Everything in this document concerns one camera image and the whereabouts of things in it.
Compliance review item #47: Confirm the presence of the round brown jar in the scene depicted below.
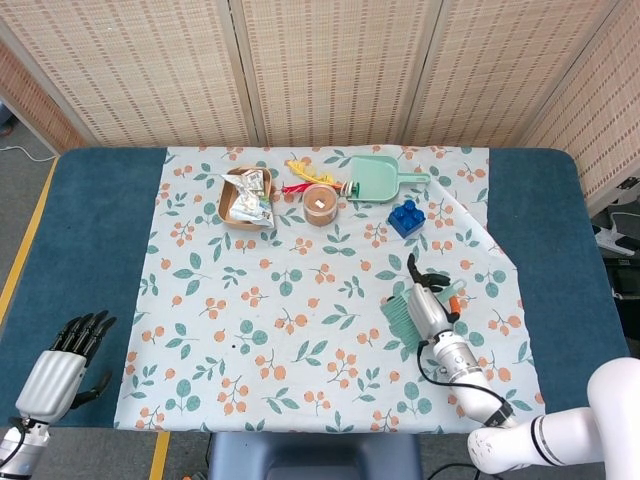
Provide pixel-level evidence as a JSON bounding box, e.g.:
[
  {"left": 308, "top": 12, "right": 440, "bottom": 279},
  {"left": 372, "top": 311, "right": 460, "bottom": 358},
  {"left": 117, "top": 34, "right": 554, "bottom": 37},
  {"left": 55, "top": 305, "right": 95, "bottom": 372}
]
[{"left": 302, "top": 183, "right": 339, "bottom": 227}]

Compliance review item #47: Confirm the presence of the black floor cable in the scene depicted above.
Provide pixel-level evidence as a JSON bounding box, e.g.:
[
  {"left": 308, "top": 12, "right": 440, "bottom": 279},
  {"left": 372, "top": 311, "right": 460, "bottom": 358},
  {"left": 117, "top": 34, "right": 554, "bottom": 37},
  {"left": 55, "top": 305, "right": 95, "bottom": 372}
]
[{"left": 424, "top": 462, "right": 476, "bottom": 480}]

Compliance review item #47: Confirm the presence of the black box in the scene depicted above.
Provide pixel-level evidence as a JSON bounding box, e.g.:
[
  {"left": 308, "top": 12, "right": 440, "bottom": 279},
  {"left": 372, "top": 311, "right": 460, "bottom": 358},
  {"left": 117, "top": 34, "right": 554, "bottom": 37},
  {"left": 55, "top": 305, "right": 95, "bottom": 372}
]
[{"left": 612, "top": 255, "right": 640, "bottom": 301}]

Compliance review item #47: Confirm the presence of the white floor cable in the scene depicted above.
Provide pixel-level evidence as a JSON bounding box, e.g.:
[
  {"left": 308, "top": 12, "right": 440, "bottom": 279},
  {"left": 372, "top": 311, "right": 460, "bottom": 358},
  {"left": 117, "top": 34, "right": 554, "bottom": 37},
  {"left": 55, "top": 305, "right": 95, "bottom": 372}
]
[{"left": 0, "top": 144, "right": 57, "bottom": 163}]

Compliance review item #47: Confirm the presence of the green plastic dustpan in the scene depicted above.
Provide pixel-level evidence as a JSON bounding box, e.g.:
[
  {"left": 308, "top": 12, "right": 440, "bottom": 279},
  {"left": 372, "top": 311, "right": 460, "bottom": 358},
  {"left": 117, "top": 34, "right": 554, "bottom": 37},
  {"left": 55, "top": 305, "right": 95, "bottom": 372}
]
[{"left": 346, "top": 155, "right": 432, "bottom": 204}]

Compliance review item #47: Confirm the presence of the blue building block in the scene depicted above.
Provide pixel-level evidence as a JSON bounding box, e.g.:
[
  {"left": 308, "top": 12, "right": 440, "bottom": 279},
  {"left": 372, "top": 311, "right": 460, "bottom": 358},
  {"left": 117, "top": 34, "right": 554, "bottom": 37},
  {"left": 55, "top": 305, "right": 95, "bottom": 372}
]
[{"left": 388, "top": 199, "right": 427, "bottom": 239}]

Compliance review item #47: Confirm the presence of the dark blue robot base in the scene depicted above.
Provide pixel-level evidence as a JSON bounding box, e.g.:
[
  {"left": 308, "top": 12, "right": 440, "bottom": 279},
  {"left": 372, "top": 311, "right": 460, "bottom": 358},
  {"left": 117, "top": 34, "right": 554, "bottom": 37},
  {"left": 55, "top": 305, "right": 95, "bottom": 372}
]
[{"left": 207, "top": 432, "right": 426, "bottom": 480}]

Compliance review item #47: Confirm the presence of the floral print tablecloth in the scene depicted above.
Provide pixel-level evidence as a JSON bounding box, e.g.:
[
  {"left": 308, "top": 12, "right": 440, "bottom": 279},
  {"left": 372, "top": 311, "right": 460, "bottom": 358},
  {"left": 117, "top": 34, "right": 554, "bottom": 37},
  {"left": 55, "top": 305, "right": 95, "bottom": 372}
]
[{"left": 113, "top": 144, "right": 546, "bottom": 435}]

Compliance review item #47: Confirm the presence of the bamboo folding screen panel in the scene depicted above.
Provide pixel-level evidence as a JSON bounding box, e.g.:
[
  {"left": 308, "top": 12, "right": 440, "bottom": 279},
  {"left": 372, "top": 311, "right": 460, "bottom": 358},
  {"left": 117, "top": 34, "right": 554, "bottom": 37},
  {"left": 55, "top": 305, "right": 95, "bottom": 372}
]
[
  {"left": 0, "top": 0, "right": 254, "bottom": 149},
  {"left": 234, "top": 0, "right": 444, "bottom": 149},
  {"left": 402, "top": 0, "right": 624, "bottom": 149},
  {"left": 0, "top": 39, "right": 84, "bottom": 154},
  {"left": 522, "top": 0, "right": 640, "bottom": 214}
]

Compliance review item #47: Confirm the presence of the teal green scrub brush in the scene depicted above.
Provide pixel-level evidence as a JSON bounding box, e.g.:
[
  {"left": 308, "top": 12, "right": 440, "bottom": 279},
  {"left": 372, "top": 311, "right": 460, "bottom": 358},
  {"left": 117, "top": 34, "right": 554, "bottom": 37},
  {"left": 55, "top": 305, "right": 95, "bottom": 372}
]
[{"left": 379, "top": 279, "right": 470, "bottom": 362}]

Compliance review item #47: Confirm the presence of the yellow feather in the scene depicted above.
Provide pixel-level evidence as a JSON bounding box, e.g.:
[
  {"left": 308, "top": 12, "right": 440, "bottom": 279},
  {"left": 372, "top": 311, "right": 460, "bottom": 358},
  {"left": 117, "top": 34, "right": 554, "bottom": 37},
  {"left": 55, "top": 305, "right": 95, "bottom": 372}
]
[{"left": 287, "top": 157, "right": 337, "bottom": 186}]

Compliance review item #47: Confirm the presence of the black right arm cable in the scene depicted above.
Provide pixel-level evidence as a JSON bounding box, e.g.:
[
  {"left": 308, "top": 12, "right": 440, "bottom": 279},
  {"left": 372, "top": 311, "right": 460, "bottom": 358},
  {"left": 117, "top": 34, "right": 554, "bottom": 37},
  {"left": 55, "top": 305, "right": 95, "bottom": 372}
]
[{"left": 416, "top": 339, "right": 515, "bottom": 427}]

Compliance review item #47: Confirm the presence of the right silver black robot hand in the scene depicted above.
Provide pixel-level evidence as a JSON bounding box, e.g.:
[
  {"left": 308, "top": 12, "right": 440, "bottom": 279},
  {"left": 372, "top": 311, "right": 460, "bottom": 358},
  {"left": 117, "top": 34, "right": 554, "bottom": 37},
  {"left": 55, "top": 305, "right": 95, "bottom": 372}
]
[{"left": 407, "top": 253, "right": 465, "bottom": 346}]

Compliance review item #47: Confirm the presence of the crumpled silver wrapper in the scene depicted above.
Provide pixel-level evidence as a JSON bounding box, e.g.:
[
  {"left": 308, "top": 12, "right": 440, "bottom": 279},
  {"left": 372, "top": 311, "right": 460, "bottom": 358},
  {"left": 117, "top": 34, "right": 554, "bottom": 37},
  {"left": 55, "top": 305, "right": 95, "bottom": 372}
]
[{"left": 222, "top": 168, "right": 266, "bottom": 199}]

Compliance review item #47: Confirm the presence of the white power strip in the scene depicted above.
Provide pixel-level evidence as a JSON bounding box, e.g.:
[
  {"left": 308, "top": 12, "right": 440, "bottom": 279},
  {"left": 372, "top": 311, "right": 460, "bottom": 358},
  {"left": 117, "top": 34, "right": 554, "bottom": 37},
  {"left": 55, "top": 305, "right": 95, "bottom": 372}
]
[{"left": 592, "top": 224, "right": 640, "bottom": 257}]

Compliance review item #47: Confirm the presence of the crumpled printed green wrapper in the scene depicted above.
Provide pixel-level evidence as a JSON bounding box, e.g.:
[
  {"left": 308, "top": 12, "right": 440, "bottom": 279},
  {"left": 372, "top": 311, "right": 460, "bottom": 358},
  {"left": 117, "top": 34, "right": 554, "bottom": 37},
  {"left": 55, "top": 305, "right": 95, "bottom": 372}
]
[{"left": 230, "top": 192, "right": 277, "bottom": 229}]

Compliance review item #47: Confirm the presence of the brown rectangular tray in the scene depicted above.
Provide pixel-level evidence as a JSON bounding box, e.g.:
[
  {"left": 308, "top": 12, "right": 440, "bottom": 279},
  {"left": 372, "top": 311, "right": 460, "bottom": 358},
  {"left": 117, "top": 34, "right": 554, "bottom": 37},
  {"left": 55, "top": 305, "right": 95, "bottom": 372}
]
[{"left": 217, "top": 166, "right": 275, "bottom": 232}]

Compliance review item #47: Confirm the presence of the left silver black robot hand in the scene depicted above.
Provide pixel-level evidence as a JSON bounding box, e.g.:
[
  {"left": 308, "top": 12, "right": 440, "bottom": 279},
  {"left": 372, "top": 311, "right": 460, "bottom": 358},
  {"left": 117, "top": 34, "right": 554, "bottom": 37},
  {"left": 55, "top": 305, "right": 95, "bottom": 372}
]
[{"left": 14, "top": 310, "right": 117, "bottom": 427}]

